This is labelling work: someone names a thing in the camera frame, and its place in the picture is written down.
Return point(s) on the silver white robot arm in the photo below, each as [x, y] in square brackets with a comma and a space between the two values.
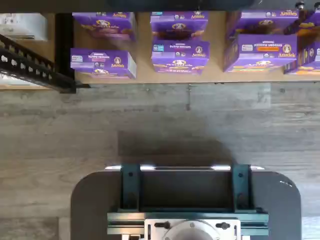
[191, 232]

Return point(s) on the dark grey robot base cart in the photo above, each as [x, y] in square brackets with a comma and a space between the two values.
[95, 200]

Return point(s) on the purple Annie's box orange label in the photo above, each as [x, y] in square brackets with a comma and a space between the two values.
[262, 52]

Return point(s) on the black shelf beam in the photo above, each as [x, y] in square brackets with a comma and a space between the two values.
[62, 5]

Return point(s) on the white blurry box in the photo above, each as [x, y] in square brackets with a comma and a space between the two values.
[22, 26]

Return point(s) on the teal aluminium mounting frame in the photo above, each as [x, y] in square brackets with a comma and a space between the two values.
[130, 190]

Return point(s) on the black perforated shelf rail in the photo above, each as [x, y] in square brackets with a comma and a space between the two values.
[30, 65]

